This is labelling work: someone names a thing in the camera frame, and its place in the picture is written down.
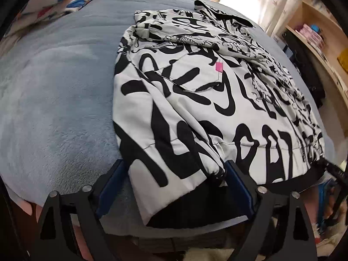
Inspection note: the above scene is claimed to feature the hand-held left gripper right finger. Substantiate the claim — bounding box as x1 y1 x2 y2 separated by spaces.
225 160 318 261

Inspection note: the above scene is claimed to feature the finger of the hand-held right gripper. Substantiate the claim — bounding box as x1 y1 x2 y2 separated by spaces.
318 181 347 227
323 160 348 181

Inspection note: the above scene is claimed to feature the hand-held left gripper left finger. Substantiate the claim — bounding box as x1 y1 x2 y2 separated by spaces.
34 159 129 261

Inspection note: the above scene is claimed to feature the black and white printed jacket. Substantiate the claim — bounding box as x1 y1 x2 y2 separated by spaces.
113 0 327 228

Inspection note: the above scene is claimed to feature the wooden shelf unit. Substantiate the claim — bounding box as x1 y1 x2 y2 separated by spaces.
283 0 348 131

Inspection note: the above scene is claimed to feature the black bag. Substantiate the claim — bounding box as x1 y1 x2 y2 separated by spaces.
281 30 327 110

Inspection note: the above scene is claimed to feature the yellow cloth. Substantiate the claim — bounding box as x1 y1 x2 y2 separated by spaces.
337 47 348 74

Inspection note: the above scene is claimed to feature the blue-grey bed blanket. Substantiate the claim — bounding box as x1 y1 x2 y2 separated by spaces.
0 0 338 213

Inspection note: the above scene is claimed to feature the pink mini drawer organizer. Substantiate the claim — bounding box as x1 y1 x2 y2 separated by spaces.
295 24 326 51

